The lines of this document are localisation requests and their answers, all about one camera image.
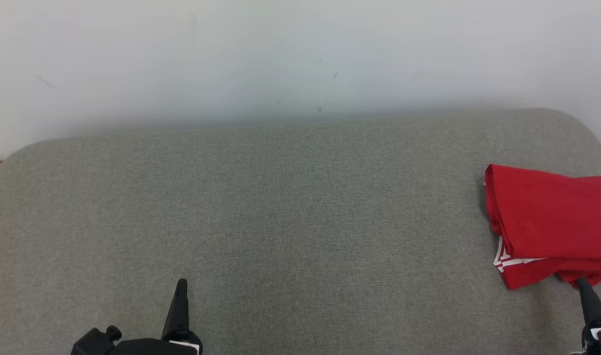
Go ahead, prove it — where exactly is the grey fabric sofa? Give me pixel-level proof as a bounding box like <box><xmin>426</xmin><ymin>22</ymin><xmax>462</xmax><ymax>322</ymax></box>
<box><xmin>0</xmin><ymin>107</ymin><xmax>601</xmax><ymax>355</ymax></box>

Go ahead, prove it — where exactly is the red white jersey shirt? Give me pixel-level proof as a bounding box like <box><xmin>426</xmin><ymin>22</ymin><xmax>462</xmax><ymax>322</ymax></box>
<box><xmin>484</xmin><ymin>164</ymin><xmax>601</xmax><ymax>273</ymax></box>

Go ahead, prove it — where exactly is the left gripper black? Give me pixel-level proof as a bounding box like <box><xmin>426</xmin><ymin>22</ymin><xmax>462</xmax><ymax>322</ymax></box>
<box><xmin>161</xmin><ymin>279</ymin><xmax>203</xmax><ymax>355</ymax></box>

